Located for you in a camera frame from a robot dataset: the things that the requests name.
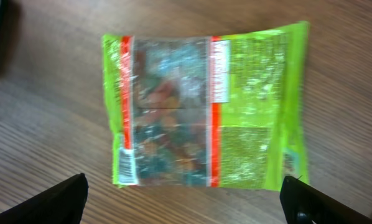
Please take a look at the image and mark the green snack bag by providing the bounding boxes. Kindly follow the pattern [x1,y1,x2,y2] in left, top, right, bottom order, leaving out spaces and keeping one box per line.
[101,21,309,191]

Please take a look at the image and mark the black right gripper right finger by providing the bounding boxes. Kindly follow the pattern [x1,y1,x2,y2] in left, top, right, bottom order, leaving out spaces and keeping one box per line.
[279,175,372,224]

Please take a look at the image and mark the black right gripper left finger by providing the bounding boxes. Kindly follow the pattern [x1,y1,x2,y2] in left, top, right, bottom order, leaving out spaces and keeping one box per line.
[0,173,88,224]

